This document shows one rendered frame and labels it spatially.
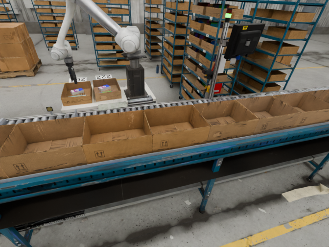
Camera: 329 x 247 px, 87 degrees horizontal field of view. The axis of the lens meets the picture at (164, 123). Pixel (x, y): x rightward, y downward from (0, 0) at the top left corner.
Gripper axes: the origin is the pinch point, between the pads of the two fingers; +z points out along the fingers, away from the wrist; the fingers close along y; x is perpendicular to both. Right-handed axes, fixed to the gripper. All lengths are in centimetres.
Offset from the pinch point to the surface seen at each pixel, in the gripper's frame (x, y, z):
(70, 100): 14.0, -24.9, 10.3
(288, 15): -249, -111, -69
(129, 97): -43, -46, 15
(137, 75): -52, -49, -10
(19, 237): 84, -108, 54
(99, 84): -28.6, 1.5, 11.9
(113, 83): -44.9, -4.3, 13.1
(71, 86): 2.2, 11.1, 10.9
